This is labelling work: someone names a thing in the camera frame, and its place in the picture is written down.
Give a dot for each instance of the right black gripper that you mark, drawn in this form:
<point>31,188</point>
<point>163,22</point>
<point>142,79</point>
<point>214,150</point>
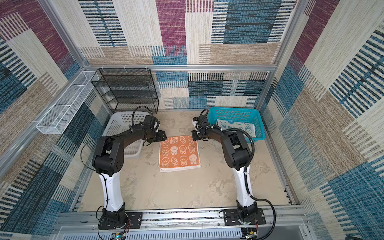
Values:
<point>194,135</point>

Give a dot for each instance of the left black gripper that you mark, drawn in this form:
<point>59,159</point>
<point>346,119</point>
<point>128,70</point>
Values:
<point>161,136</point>

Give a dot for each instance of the orange bear print towel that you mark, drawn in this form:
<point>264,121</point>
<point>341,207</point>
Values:
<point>178,154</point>

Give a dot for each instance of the teal bicycle print towel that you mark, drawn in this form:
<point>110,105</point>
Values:
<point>247,127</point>

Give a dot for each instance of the teal plastic basket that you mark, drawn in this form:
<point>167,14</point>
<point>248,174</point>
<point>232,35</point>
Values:
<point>248,120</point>

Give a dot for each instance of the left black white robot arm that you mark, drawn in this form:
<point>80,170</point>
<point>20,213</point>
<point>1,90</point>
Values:
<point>109,157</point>

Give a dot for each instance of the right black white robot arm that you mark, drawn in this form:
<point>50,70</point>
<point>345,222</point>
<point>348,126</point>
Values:
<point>238,149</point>

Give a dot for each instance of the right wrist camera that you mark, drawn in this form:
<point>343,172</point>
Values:
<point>200,122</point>

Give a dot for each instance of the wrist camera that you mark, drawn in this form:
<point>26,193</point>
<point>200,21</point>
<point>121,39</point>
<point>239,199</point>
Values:
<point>200,122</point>
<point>151,122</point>

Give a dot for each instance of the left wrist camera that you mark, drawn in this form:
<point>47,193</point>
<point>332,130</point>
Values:
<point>151,122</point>

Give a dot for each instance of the black wire shelf rack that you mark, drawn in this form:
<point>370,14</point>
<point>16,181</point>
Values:
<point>126,89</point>

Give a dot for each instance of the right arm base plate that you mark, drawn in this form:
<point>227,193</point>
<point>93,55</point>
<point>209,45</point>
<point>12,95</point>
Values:
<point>234,217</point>

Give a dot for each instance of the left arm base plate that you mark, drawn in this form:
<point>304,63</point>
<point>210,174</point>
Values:
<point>116,221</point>

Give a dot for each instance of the white wire mesh tray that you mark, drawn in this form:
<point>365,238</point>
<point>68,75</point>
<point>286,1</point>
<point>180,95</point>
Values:
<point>58,117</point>

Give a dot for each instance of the aluminium mounting rail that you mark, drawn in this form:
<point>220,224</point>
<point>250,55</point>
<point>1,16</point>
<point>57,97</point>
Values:
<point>185,218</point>

